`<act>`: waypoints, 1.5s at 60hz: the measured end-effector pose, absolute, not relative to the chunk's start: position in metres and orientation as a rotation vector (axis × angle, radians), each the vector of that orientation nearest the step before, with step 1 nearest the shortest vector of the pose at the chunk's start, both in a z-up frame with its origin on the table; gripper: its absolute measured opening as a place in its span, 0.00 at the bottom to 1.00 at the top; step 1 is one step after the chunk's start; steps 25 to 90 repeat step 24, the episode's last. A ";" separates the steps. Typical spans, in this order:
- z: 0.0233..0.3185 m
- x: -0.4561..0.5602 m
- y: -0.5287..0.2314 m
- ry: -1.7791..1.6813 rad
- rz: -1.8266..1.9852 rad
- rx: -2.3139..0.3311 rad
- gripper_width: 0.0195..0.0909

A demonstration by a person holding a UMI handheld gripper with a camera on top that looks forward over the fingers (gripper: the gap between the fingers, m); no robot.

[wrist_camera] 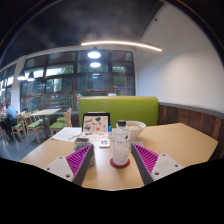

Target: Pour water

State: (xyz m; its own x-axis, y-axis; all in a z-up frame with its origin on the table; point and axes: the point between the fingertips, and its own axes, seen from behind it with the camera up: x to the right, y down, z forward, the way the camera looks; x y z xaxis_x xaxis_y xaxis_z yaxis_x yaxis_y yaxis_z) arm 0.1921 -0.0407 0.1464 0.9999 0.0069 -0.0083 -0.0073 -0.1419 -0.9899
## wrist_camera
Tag green speckled white mug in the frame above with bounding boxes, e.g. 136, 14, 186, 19
73, 141, 96, 168

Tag small dark box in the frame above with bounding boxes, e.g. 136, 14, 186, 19
74, 137, 90, 144

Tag clear plastic water bottle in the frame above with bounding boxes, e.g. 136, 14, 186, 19
112, 119, 131, 167

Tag group of wooden green-seat chairs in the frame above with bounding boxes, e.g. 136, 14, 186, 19
11, 107, 73, 143

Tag tablet with sticker-covered case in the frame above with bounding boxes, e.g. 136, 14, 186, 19
81, 112, 111, 136

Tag light wooden dining table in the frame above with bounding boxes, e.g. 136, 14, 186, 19
30, 107, 63, 136

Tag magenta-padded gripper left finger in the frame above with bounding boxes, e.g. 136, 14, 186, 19
44, 143, 95, 187

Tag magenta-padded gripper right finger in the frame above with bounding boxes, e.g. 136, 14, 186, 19
130, 142, 184, 186

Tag person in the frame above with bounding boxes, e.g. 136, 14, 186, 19
0, 103, 18, 141

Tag white bowl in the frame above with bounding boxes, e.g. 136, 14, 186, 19
115, 120, 147, 141

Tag round pendant lamp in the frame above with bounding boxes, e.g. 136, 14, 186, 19
87, 47, 102, 60

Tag white paper sheets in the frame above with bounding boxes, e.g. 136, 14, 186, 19
51, 126, 83, 143

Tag green upholstered booth bench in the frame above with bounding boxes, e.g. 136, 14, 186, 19
78, 96, 160, 128

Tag curved linear ceiling light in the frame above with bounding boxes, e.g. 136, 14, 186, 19
80, 40, 163, 53

